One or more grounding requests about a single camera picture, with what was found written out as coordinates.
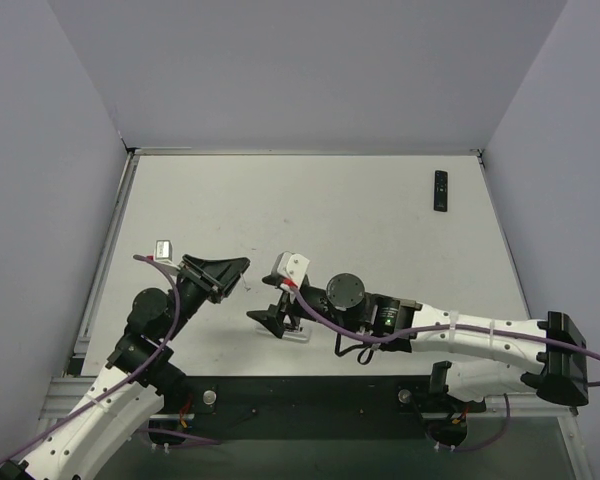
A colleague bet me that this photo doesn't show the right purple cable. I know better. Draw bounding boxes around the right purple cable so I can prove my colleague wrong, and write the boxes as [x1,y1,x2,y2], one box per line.
[292,287,600,451]

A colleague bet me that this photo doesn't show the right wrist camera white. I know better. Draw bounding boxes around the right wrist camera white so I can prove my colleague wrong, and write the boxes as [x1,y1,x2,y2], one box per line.
[272,251,310,287]

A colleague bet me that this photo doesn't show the purple cable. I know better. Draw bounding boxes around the purple cable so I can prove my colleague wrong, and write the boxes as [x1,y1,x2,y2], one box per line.
[0,253,224,476]
[292,287,600,451]

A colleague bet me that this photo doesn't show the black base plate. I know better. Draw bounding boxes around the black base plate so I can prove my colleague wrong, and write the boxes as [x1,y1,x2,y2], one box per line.
[149,375,486,442]

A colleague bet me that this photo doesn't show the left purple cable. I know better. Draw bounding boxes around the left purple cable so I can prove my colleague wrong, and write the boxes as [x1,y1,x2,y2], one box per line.
[0,253,224,476]

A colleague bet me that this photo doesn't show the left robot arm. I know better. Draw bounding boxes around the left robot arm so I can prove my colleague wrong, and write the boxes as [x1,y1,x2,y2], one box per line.
[0,255,250,479]

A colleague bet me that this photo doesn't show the black remote control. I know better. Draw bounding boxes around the black remote control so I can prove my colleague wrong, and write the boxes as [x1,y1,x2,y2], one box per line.
[433,170,449,212]

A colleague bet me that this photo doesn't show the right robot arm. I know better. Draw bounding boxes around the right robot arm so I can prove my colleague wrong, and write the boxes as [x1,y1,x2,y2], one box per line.
[247,273,589,407]

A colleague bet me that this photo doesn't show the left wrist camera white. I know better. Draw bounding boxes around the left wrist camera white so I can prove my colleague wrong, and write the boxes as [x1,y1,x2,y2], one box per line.
[148,240,176,268]

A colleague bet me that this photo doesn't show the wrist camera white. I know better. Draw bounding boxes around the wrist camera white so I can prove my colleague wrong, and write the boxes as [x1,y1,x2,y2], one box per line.
[148,240,176,268]
[272,251,310,287]

